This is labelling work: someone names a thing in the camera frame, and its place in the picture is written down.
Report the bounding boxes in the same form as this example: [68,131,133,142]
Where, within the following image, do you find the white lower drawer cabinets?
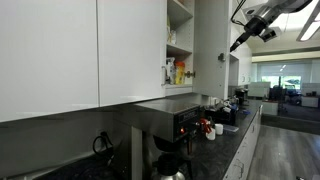
[223,105,263,180]

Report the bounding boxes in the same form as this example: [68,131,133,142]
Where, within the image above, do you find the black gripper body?
[244,17,267,36]

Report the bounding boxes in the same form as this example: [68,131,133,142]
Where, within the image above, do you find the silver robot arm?
[230,0,313,51]

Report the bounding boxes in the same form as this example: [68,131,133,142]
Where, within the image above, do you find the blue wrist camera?
[260,27,281,42]

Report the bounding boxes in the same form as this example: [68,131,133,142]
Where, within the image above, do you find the steel coffee carafe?
[151,154,185,180]

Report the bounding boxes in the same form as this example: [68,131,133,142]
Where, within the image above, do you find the white cabinet door pair left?
[0,0,98,122]

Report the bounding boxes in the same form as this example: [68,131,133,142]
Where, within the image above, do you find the black power cable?
[92,131,115,161]

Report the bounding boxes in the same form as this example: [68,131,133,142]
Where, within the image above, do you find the white canister black lid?
[166,57,175,84]

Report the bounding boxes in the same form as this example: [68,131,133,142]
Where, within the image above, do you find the steel coffee brewer machine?
[114,99,200,180]

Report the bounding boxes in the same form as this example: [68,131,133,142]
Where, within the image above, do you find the white cup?
[215,124,223,135]

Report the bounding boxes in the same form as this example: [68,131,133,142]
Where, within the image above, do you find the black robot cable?
[230,0,249,27]

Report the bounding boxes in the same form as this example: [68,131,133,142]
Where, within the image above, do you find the yellow creamer bottle left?
[175,61,185,85]

